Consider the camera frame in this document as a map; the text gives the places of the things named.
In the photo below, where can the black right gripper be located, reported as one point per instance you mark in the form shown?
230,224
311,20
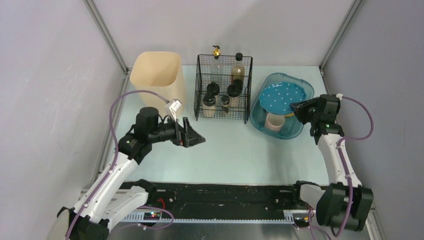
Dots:
308,110

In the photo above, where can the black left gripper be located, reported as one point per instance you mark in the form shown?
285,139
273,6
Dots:
180,133

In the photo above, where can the blue dotted plate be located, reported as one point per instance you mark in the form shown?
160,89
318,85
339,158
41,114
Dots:
278,97

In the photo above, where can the spice jar black lid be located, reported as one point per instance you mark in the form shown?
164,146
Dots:
234,91
209,105
213,89

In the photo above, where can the pink white mug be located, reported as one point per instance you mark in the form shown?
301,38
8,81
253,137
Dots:
274,122

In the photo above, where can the small pepper shaker jar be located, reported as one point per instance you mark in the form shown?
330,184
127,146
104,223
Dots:
225,104

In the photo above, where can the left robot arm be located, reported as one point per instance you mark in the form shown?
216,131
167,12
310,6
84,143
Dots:
96,214

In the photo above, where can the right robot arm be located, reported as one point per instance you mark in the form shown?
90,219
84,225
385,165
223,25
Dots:
345,203

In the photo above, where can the teal plastic basin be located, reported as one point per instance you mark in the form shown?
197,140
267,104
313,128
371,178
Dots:
292,127

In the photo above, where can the beige plastic bin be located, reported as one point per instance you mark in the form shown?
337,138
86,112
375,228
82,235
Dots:
160,72

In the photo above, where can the clear bottle gold pump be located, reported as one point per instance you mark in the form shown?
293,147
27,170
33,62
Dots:
216,67

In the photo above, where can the brown sauce bottle black cap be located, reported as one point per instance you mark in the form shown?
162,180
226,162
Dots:
238,70

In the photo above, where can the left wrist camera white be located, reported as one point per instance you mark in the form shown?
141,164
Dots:
172,107

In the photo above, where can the black wire basket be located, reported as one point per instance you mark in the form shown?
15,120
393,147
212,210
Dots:
204,77

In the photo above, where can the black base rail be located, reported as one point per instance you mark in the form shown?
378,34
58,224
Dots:
193,202

